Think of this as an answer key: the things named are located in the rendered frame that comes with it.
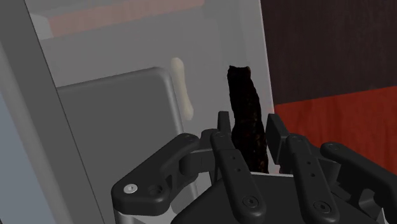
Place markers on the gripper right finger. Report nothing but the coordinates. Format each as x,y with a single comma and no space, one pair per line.
305,173

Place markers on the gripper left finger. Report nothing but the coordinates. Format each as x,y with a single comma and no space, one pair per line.
161,173

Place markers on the grey rounded flat slab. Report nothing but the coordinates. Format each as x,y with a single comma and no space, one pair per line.
121,124

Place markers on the cream oblong object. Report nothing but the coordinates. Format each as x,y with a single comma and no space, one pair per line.
182,86

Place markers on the black cat figure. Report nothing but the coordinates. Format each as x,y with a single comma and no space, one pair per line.
245,102

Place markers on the white furniture piece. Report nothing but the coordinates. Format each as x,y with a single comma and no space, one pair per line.
217,40

